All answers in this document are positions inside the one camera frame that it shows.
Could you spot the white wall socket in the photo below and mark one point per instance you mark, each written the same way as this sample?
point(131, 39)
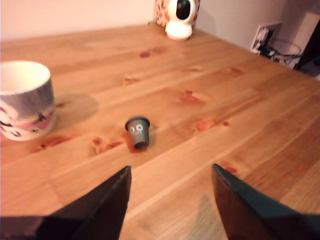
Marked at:
point(257, 42)

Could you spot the clear glass bowl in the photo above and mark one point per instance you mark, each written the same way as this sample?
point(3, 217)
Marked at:
point(287, 49)

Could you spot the leaf print tissue box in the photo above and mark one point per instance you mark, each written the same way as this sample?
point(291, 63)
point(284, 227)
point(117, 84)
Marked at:
point(161, 12)

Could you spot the grey coffee capsule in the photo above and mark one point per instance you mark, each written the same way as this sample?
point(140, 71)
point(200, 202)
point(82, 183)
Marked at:
point(139, 135)

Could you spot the painted landscape coffee cup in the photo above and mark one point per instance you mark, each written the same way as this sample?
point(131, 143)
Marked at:
point(25, 100)

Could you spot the small white round camera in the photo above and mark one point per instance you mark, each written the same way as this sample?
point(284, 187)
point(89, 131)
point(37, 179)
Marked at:
point(178, 30)

